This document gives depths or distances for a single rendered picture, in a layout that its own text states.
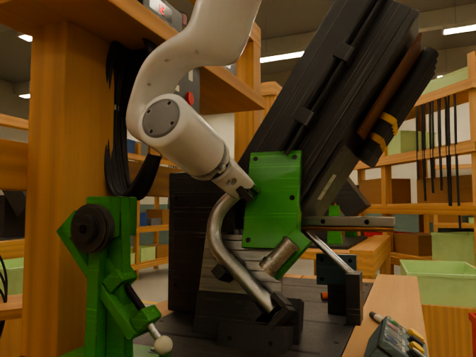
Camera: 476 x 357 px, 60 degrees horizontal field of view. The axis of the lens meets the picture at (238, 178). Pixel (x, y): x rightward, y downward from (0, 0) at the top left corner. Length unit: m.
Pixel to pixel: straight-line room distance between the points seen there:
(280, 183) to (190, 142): 0.31
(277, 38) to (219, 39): 8.28
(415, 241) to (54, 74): 3.55
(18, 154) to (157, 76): 0.33
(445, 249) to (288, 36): 6.09
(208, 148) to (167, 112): 0.09
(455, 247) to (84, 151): 3.15
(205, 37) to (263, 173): 0.37
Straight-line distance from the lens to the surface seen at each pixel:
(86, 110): 0.87
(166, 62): 0.65
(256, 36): 1.86
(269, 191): 0.86
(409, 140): 4.19
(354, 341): 0.86
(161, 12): 0.99
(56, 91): 0.85
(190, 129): 0.59
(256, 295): 0.79
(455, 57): 10.40
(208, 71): 1.09
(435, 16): 8.46
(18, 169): 0.87
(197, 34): 0.61
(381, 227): 0.93
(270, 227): 0.84
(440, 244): 3.74
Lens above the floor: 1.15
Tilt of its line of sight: 4 degrees up
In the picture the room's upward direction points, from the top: straight up
